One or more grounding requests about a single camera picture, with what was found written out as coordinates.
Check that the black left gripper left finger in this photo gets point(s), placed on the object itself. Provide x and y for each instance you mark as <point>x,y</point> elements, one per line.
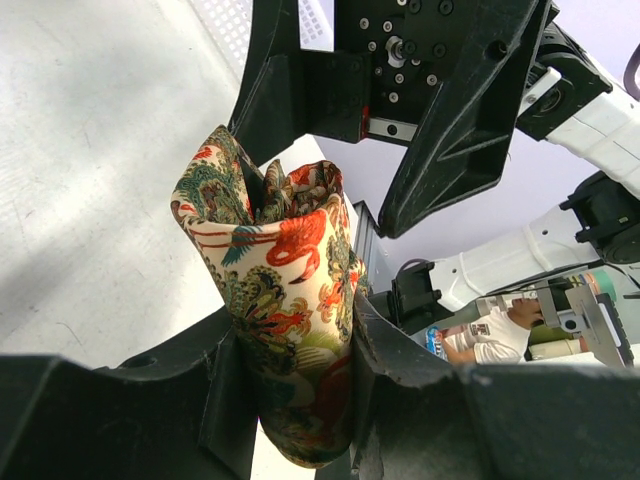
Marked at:
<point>181,410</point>

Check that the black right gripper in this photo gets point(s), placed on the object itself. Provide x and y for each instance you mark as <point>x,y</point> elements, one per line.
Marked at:
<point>445,76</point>

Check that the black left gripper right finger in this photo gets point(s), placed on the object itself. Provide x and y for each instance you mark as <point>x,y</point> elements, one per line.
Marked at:
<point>419,417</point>

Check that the paisley patterned necktie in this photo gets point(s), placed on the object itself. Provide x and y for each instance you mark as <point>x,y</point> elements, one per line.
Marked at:
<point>278,247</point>

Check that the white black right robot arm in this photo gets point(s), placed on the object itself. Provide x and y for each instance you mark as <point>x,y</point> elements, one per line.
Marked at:
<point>567,199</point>

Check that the person in white shirt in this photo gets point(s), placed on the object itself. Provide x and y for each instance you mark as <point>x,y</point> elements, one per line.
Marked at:
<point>500,337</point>

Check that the white perforated plastic basket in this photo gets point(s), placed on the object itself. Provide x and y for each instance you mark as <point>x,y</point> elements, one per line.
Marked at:
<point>233,24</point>

